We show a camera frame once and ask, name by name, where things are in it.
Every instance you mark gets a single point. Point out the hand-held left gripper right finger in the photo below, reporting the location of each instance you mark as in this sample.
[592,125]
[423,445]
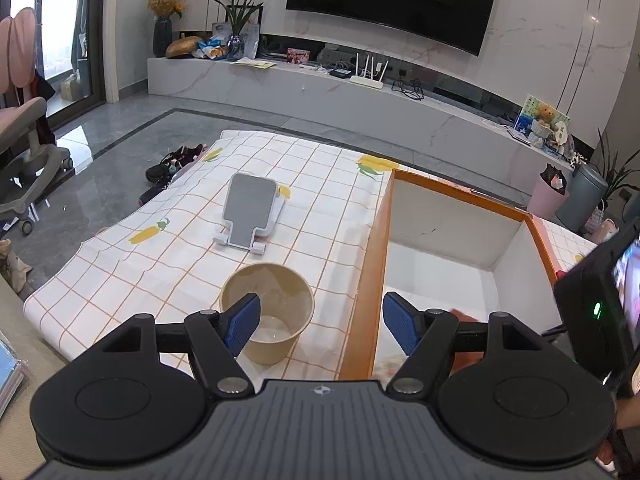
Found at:
[400,327]

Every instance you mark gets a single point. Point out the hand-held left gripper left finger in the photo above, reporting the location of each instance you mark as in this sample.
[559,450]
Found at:
[243,327]

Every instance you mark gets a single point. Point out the orange-red box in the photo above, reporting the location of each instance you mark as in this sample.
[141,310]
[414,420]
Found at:
[370,270]

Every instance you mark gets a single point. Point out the person's right hand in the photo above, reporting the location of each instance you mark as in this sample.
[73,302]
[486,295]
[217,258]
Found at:
[628,395]

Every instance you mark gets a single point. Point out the brown paper bowl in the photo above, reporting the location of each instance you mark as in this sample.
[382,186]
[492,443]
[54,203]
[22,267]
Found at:
[280,285]

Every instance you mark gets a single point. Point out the grey trash bin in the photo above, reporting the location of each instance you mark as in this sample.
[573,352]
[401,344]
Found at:
[582,195]

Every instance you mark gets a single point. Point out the pink trash bin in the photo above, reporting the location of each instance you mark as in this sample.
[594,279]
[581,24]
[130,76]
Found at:
[546,200]

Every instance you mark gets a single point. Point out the checkered corn print tablecloth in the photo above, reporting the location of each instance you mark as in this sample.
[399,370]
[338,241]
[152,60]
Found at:
[150,270]

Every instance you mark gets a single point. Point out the white grey phone stand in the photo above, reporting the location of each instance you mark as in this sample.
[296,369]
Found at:
[247,205]

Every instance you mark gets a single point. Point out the spiky green floor plant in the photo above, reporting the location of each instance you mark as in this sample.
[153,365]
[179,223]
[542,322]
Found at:
[615,175]

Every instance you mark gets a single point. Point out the dark sneakers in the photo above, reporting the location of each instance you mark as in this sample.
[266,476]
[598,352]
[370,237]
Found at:
[172,162]

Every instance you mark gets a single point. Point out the brown teddy bear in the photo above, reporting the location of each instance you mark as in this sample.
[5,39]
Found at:
[545,117]

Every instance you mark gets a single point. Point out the green framed picture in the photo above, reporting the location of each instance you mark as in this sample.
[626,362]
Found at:
[530,102]

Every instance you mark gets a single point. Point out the white marble media console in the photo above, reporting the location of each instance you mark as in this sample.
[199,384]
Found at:
[300,105]

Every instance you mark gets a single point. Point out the beige cloth bag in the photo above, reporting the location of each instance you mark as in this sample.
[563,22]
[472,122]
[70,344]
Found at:
[12,265]

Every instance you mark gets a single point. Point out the plastic wrapped blue book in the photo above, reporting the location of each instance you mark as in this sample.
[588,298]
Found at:
[9,380]

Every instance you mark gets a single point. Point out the white router with antennas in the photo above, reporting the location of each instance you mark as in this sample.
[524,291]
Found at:
[366,81]

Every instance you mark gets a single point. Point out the small black device box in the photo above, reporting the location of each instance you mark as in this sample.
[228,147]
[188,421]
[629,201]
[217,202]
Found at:
[341,73]

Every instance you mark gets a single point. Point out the yellow paper sheet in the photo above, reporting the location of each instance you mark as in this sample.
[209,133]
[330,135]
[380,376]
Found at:
[255,63]

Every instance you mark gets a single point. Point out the pink printed card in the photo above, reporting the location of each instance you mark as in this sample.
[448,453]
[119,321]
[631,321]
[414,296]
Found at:
[298,56]

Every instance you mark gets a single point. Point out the blue glass jar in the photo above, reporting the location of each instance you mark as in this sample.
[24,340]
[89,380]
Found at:
[235,47]

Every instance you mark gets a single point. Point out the colourful snack bags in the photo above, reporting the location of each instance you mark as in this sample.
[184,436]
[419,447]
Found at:
[210,49]

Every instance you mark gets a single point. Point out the golden round ornament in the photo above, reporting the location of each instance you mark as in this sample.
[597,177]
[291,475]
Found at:
[182,47]

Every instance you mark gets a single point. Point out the brown tissue box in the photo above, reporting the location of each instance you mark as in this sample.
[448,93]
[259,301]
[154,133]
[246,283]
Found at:
[71,87]

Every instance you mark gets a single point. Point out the dark green vase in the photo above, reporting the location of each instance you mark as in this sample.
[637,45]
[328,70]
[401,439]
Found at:
[162,37]

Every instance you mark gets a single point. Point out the pink grey desk chair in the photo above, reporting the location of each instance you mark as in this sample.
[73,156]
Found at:
[20,115]

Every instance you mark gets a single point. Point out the green long-leaf plant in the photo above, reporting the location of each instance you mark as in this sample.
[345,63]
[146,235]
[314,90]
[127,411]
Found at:
[239,7]

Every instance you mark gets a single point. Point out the dark framed glass door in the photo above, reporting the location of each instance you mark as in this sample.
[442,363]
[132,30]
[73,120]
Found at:
[70,20]

